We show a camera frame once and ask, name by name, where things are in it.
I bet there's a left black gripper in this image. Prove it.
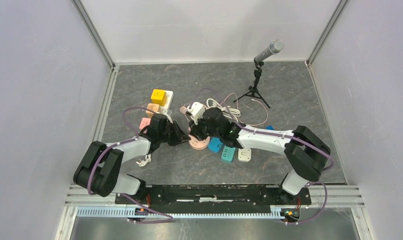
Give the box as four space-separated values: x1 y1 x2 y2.
158 121 191 147

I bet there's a round pink socket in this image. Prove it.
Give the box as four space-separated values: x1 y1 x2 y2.
188 135 211 151

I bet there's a blue plug adapter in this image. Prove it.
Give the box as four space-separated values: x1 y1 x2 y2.
207 137 224 153

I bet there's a white power strip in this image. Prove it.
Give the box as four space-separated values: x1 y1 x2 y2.
143 90 174 116

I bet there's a pink cube plug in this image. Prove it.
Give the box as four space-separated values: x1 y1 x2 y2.
139 117 151 130

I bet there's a teal power strip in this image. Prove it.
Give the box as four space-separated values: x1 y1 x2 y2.
221 146 236 163

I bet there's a white plug adapter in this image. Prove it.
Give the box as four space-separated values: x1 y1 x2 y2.
237 148 252 163

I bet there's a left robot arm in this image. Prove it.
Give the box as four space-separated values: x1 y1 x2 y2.
73 113 190 204

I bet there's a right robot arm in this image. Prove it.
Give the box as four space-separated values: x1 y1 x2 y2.
185 107 332 204

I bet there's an orange cube plug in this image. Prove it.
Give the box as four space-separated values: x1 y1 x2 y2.
145 103 162 119

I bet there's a yellow cube plug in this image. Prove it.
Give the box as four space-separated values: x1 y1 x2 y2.
150 88 167 107

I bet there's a black tripod stand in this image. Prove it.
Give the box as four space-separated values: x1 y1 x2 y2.
233 61 271 109

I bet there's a grey microphone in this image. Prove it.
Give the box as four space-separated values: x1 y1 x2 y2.
254 39 284 63

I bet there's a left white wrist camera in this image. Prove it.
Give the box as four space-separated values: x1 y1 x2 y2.
161 113 173 124

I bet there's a white coiled cable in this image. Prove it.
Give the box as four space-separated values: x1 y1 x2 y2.
206 97 241 123

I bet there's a white power strip cord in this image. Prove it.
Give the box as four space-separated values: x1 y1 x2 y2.
136 154 153 168

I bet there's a pink cable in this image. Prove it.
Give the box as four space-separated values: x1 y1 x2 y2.
179 92 270 128

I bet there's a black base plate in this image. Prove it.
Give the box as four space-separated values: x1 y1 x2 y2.
133 184 312 214

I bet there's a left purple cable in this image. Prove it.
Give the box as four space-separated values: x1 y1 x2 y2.
86 107 174 225

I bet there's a purple cable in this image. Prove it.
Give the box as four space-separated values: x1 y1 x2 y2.
86 107 174 225
189 88 335 226

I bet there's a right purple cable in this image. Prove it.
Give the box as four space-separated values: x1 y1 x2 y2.
189 88 335 226

